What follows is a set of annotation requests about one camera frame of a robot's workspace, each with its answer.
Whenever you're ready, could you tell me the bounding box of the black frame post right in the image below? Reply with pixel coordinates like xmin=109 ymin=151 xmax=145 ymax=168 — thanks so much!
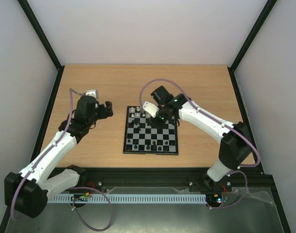
xmin=229 ymin=0 xmax=279 ymax=72

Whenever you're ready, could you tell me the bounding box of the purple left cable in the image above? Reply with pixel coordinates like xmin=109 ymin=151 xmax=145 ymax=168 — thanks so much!
xmin=10 ymin=88 xmax=114 ymax=231

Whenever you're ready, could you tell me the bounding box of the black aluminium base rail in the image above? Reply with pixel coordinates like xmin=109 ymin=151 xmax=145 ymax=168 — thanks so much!
xmin=52 ymin=166 xmax=275 ymax=192

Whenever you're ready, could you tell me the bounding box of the black frame post left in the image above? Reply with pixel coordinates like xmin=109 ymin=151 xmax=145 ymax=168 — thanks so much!
xmin=17 ymin=0 xmax=65 ymax=71

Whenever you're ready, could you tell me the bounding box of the light blue cable duct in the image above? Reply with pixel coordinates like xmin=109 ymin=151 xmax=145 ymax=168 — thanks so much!
xmin=48 ymin=194 xmax=207 ymax=204

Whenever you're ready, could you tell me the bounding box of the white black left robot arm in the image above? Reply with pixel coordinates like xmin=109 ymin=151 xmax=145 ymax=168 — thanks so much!
xmin=4 ymin=93 xmax=113 ymax=218

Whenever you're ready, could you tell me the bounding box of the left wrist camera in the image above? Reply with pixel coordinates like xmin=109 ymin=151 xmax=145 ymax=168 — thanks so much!
xmin=85 ymin=89 xmax=99 ymax=100

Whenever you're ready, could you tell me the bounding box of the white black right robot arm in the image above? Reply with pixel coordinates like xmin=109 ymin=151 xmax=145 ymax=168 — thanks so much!
xmin=142 ymin=86 xmax=252 ymax=190

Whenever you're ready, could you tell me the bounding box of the black frame post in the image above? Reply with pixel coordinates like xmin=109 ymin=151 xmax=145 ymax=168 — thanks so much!
xmin=229 ymin=0 xmax=279 ymax=72
xmin=17 ymin=0 xmax=65 ymax=71

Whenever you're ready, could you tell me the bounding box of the black white chess board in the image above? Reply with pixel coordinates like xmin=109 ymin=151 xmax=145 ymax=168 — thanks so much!
xmin=123 ymin=106 xmax=178 ymax=155

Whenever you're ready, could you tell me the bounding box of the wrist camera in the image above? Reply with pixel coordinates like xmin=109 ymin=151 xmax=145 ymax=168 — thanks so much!
xmin=142 ymin=101 xmax=159 ymax=118
xmin=85 ymin=89 xmax=99 ymax=100

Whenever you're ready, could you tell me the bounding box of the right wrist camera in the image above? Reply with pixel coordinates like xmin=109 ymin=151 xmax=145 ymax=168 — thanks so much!
xmin=142 ymin=101 xmax=159 ymax=118

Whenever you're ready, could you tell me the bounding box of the purple cable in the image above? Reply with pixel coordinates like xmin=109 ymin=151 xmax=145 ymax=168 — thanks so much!
xmin=10 ymin=88 xmax=114 ymax=231
xmin=139 ymin=79 xmax=261 ymax=210

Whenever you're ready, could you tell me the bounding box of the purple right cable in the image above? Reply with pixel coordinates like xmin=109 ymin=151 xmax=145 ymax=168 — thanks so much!
xmin=139 ymin=79 xmax=261 ymax=210

